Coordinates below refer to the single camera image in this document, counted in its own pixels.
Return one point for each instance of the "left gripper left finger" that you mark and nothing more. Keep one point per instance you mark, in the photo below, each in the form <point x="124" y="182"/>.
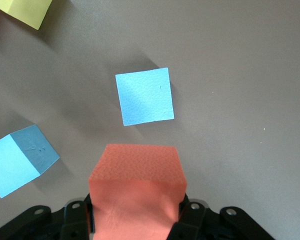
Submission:
<point x="76" y="220"/>

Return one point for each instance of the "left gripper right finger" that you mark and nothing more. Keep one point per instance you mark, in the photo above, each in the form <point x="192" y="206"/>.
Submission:
<point x="190" y="217"/>

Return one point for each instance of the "orange foam cube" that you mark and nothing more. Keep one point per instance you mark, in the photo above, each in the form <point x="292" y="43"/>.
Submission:
<point x="137" y="187"/>

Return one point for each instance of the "light blue foam cube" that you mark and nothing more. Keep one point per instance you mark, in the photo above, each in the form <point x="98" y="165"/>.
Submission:
<point x="145" y="96"/>
<point x="12" y="162"/>

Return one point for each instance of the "yellow foam cube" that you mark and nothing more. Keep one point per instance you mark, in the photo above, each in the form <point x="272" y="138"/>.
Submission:
<point x="25" y="10"/>

